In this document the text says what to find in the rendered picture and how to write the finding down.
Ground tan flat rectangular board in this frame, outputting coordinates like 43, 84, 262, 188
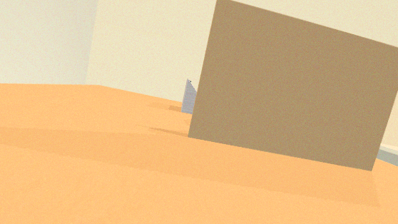
188, 0, 398, 171

